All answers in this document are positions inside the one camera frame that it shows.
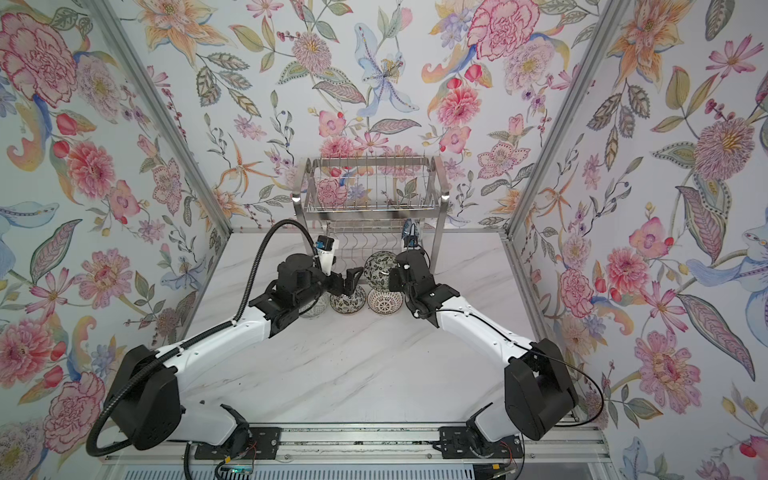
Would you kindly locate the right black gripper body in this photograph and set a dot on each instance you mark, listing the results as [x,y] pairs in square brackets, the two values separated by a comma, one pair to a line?
[397,285]

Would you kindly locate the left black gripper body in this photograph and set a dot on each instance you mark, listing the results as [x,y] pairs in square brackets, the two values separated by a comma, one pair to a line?
[328,283]

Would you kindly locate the green leaf pattern bowl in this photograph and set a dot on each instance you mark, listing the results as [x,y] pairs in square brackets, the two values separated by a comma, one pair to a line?
[377,269]

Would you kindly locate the grey green pattern bowl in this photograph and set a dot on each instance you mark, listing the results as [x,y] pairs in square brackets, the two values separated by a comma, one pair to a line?
[317,308]

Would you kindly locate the blue white floral bowl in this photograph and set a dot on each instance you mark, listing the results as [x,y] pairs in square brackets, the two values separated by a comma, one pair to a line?
[410,225]

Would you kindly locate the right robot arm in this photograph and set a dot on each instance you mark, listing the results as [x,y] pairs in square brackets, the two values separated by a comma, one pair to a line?
[538,390]

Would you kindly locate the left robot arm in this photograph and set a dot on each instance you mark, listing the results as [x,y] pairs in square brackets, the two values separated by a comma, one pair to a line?
[148,405]

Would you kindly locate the steel two-tier dish rack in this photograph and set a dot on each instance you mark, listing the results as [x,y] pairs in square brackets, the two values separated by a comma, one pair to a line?
[363,202]

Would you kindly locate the brown white sunburst bowl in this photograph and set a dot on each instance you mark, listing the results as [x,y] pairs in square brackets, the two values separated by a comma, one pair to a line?
[384,302]

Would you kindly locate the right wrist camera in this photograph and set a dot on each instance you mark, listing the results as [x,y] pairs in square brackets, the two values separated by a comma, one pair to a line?
[411,241]

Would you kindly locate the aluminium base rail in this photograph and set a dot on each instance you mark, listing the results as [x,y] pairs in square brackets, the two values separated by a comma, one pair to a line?
[284,444]

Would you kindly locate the right aluminium frame post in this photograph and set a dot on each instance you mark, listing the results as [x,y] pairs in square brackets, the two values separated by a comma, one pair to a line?
[605,28]

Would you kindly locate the aluminium frame post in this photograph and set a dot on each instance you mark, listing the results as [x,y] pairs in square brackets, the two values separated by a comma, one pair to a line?
[118,40]
[605,28]

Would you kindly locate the left aluminium frame post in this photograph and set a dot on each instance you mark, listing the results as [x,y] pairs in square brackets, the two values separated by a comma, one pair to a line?
[118,40]

